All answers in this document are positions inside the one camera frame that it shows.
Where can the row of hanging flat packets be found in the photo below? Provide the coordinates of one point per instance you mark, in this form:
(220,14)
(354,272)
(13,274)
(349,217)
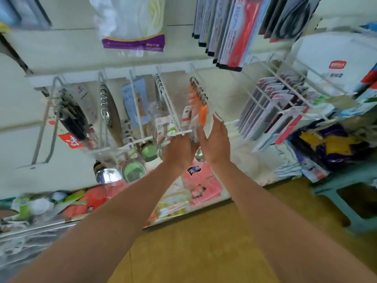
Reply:
(235,29)

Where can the red plastic wrapped packets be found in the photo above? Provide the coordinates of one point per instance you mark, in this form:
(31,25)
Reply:
(91,200)

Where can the row of scissors packets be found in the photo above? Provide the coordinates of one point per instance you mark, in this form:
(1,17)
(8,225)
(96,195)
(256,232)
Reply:
(271,109)

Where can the person's left hand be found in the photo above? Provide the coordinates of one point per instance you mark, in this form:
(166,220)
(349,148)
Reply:
(179,151)

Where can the teal plastic stool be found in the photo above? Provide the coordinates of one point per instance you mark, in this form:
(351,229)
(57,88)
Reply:
(347,191)

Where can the person's right hand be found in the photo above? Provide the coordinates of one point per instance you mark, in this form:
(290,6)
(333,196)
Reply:
(217,144)

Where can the blue card utensil packet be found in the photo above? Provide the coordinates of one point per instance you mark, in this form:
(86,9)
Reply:
(136,100)

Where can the pink printed packets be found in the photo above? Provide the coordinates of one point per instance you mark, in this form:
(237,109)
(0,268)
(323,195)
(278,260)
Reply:
(203,185)

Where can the hanging black tool packets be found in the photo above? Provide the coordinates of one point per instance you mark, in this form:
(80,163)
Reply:
(72,118)

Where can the person's right forearm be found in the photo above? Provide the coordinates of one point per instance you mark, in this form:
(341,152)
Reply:
(288,232)

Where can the blue white cloth packet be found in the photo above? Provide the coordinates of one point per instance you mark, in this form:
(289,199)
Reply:
(294,165)

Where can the person's left forearm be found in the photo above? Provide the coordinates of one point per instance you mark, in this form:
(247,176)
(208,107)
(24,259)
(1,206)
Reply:
(100,232)

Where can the white purple bag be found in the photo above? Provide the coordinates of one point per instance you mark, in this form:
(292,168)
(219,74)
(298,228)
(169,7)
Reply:
(126,20)

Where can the white bag red label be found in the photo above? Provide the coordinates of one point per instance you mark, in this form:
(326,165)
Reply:
(336,64)

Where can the pile of plastic wrapped utensils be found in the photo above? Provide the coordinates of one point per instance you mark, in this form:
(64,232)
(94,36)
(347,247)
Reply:
(29,244)

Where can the hanging steel ladle packets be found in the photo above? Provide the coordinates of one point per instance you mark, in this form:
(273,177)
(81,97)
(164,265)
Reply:
(165,103)

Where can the yellow purple packet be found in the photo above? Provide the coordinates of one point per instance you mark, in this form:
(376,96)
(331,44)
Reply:
(330,144)

